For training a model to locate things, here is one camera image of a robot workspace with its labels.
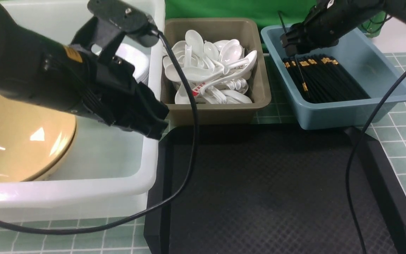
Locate green backdrop cloth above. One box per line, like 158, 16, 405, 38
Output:
165, 0, 318, 30

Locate large white plastic tub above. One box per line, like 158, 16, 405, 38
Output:
0, 0, 163, 222

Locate black plastic serving tray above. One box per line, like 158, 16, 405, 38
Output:
143, 124, 406, 254

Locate black chopstick gold band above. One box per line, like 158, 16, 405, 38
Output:
294, 55, 309, 93

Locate brown plastic bin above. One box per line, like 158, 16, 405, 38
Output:
161, 18, 272, 127

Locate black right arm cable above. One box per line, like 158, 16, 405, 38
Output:
345, 49, 406, 254

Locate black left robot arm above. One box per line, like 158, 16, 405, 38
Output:
0, 0, 169, 140

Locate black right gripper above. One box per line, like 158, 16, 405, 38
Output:
280, 0, 369, 57

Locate tan bowl in tub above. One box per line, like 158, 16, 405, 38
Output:
0, 96, 77, 183

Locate blue plastic bin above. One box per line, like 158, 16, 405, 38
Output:
261, 25, 400, 130

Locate bundle of black chopsticks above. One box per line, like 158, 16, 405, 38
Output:
282, 54, 370, 103

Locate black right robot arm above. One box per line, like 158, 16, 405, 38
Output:
280, 0, 406, 57

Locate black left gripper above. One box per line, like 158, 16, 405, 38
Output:
67, 0, 169, 140

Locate green checkered tablecloth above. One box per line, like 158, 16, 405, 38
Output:
0, 52, 406, 254

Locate pile of white spoons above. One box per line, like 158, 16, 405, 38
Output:
172, 30, 258, 104

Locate stack of white dishes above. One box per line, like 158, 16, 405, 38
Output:
112, 43, 150, 85

